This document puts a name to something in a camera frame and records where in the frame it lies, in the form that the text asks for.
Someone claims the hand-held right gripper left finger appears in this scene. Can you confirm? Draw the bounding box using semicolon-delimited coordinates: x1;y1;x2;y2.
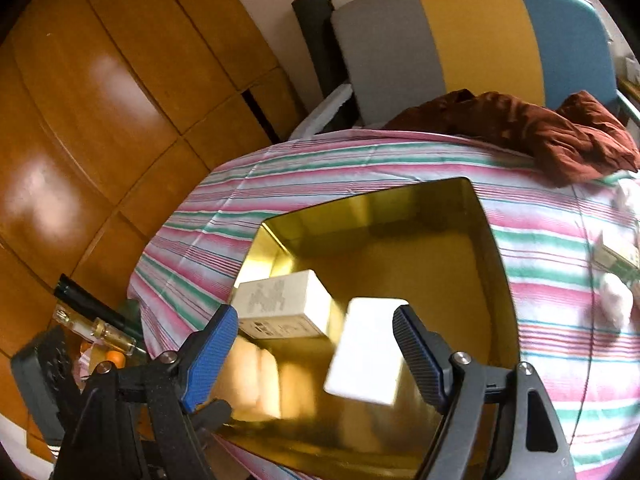
52;305;239;480

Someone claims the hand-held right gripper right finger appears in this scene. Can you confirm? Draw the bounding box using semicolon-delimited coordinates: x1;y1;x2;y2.
392;305;576;480

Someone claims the plain white small box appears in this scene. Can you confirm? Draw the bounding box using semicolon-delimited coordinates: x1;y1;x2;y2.
322;297;410;406

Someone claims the cream patterned cardboard box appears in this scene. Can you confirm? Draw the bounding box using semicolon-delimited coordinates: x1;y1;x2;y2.
231;269;335;341

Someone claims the gold tin box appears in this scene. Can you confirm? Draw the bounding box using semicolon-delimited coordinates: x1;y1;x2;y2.
210;177;521;480

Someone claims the green herbal product box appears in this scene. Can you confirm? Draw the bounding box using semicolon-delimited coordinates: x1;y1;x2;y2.
592;229;640;281

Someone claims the glass perfume bottle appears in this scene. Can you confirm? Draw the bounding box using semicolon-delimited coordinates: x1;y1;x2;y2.
52;304;137;357

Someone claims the black glossy tube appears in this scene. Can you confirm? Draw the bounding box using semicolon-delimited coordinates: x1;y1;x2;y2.
54;274;128;323

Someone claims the dark grey plastic device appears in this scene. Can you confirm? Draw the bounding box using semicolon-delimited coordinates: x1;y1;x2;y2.
10;329;83;448

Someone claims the white crumpled tissue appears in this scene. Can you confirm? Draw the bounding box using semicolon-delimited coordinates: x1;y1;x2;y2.
597;272;636;333
614;180;640;218

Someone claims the brown quilted blanket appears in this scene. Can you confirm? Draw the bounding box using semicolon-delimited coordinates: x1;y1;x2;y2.
382;89;640;188

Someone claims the white plastic bag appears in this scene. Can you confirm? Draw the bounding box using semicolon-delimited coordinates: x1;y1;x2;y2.
289;84;357;140

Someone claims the wooden wardrobe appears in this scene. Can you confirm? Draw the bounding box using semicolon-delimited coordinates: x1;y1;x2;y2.
0;0;306;461

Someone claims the grey yellow blue headboard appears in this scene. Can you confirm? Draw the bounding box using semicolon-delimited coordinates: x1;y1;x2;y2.
331;0;623;126

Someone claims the black rolled mat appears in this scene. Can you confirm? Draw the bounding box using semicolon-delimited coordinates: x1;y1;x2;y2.
292;0;351;106

